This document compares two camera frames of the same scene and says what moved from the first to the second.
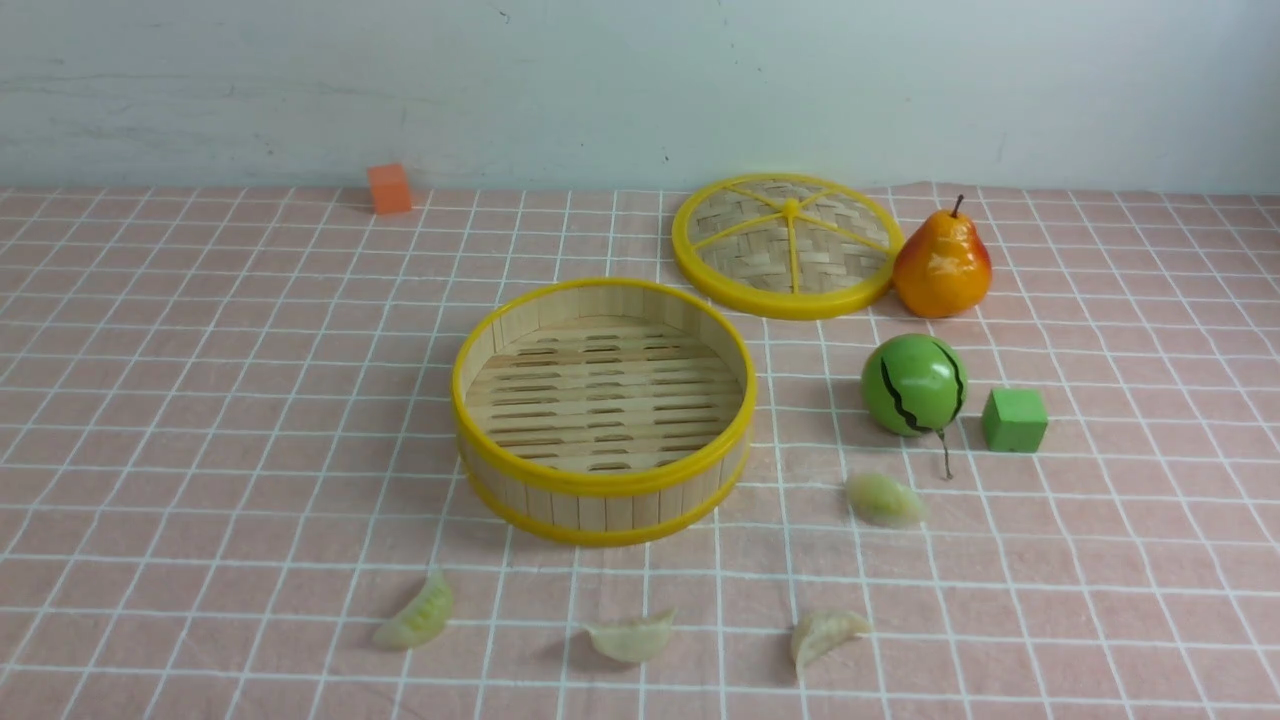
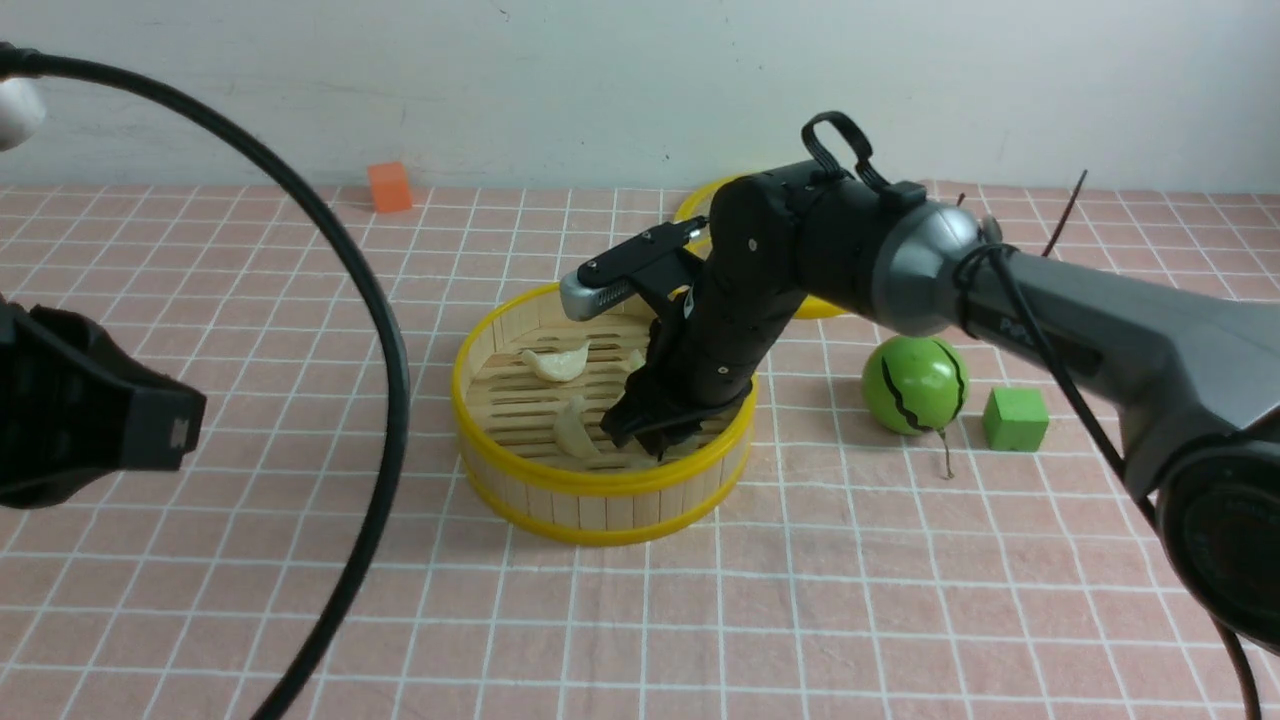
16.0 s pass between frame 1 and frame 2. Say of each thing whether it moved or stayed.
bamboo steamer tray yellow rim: stayed
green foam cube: stayed
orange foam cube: stayed
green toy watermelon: stayed
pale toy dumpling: moved
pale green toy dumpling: moved
